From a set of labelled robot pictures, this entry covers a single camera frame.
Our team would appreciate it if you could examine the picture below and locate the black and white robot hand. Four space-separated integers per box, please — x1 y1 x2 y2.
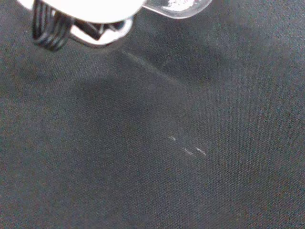
16 0 146 52

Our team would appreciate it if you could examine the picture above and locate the black table cloth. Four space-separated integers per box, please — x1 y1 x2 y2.
0 0 305 229

